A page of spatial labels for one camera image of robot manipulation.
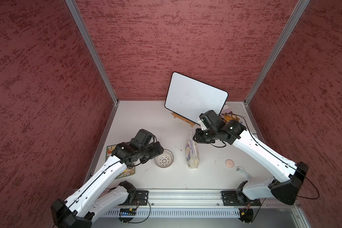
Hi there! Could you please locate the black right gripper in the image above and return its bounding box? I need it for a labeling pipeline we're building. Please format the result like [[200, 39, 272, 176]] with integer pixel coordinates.
[[192, 126, 219, 143]]

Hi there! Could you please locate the colourful magazine right back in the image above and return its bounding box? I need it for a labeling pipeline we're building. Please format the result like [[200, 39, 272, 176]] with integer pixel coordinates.
[[219, 104, 243, 123]]

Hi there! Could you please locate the clear oats bag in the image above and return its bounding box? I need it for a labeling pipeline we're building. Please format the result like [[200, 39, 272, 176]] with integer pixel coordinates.
[[185, 134, 200, 169]]

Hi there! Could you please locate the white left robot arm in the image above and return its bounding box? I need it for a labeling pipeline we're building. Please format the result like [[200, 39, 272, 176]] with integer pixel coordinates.
[[51, 129, 164, 228]]

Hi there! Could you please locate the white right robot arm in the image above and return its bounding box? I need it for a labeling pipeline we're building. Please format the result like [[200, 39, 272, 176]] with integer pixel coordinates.
[[193, 110, 309, 205]]

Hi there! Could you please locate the pink round puff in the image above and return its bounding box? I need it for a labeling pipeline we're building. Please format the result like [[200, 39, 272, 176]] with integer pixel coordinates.
[[225, 159, 234, 168]]

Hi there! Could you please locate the aluminium front rail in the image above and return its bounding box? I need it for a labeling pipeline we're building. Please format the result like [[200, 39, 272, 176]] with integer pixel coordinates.
[[68, 188, 301, 209]]

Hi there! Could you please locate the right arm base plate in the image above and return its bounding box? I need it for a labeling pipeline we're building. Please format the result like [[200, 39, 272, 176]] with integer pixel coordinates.
[[220, 191, 261, 206]]

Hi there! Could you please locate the left aluminium corner post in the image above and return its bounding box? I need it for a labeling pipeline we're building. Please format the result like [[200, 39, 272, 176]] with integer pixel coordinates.
[[65, 0, 119, 105]]

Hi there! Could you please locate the patterned white breakfast bowl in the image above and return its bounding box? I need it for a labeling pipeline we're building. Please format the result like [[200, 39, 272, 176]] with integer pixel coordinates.
[[154, 149, 174, 168]]

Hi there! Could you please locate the wooden easel stand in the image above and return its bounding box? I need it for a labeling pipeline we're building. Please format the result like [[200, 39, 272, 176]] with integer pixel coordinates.
[[172, 113, 195, 127]]

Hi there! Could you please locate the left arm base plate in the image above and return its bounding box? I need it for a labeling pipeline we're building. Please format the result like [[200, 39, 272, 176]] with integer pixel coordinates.
[[123, 190, 149, 207]]

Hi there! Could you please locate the white board black rim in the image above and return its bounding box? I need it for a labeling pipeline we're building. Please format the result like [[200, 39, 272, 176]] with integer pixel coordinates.
[[164, 72, 229, 124]]

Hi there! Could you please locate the white coiled cable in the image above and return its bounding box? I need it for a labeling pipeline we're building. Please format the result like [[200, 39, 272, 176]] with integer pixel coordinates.
[[235, 166, 253, 180]]

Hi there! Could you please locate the right aluminium corner post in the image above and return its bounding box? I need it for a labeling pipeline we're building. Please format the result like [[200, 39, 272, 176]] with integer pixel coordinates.
[[244, 0, 310, 106]]

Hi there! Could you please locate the aluminium corner post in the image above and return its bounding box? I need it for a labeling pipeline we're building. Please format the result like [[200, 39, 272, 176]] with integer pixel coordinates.
[[65, 0, 119, 105], [244, 0, 310, 106]]

